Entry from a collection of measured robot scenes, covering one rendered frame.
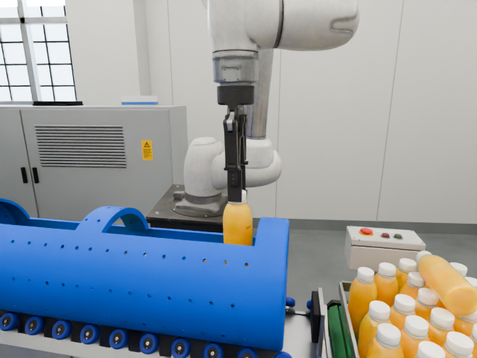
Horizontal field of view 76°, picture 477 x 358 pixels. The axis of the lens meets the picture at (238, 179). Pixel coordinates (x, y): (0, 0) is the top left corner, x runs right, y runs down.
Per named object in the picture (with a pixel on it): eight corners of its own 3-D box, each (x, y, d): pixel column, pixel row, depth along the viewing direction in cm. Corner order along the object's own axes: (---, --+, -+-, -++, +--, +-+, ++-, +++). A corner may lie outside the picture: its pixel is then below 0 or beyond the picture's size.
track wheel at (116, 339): (115, 326, 72) (110, 326, 71) (132, 328, 72) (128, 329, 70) (109, 347, 71) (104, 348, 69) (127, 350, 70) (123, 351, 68)
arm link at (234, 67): (206, 51, 56) (206, 85, 57) (255, 49, 54) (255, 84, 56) (218, 57, 64) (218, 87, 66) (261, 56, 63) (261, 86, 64)
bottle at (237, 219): (218, 266, 71) (215, 198, 67) (238, 256, 75) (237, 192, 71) (238, 278, 66) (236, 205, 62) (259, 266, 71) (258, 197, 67)
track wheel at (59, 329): (59, 317, 75) (54, 317, 73) (75, 319, 74) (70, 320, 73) (53, 338, 73) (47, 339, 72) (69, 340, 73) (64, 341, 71)
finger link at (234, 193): (242, 168, 63) (241, 169, 62) (242, 201, 65) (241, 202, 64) (228, 168, 63) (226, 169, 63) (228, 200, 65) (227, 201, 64)
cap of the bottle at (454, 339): (471, 359, 52) (473, 351, 52) (444, 349, 54) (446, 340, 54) (472, 346, 55) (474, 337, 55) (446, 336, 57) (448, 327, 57)
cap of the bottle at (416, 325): (425, 325, 60) (426, 317, 60) (429, 339, 57) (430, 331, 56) (403, 319, 62) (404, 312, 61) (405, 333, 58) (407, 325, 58)
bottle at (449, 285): (490, 305, 59) (446, 263, 75) (470, 280, 58) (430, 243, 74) (458, 322, 60) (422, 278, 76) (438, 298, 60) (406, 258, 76)
